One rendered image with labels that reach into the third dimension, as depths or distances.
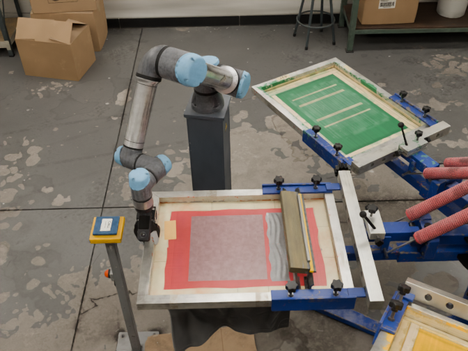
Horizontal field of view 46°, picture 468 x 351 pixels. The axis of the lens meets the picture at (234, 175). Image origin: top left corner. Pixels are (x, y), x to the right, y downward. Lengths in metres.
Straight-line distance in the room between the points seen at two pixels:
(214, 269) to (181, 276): 0.13
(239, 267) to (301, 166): 2.00
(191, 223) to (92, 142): 2.21
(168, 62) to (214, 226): 0.72
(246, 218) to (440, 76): 3.29
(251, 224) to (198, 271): 0.32
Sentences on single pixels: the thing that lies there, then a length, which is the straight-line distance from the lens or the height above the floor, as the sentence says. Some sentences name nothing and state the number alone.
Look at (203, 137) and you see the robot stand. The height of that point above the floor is 1.07.
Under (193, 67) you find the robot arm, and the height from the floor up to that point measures 1.64.
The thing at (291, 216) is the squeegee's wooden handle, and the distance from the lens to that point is 2.22.
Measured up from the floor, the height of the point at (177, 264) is 0.96.
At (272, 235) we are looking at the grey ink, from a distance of 2.28.
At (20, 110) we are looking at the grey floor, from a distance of 4.99.
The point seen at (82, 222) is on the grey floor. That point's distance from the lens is 3.80.
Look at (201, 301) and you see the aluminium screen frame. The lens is 2.04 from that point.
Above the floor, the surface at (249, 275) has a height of 0.96.
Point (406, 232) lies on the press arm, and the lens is 2.27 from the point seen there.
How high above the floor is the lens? 2.65
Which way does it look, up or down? 42 degrees down
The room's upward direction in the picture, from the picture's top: 1 degrees counter-clockwise
